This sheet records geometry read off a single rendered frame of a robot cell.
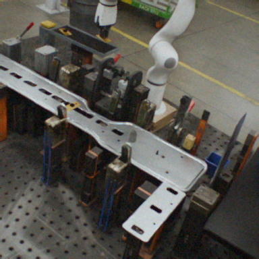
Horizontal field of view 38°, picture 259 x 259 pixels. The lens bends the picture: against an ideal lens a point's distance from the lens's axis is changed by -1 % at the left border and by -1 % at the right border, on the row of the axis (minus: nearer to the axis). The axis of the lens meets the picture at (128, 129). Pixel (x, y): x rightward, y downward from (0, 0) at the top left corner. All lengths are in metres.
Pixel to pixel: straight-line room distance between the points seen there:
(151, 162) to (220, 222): 0.37
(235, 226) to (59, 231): 0.71
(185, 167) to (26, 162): 0.78
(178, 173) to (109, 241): 0.40
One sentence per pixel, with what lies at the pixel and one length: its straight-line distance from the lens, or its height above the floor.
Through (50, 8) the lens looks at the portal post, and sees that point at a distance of 5.75.
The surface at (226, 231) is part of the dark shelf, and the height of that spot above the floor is 1.03.
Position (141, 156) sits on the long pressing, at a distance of 1.54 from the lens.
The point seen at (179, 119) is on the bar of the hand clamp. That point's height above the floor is 1.10.
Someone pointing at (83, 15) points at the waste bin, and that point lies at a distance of 4.64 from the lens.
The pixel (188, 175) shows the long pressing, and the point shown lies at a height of 1.00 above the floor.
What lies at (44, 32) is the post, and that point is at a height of 1.12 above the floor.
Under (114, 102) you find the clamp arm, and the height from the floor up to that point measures 1.04.
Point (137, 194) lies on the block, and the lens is 1.40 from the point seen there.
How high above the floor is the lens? 1.97
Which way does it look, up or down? 36 degrees down
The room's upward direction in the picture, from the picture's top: 12 degrees clockwise
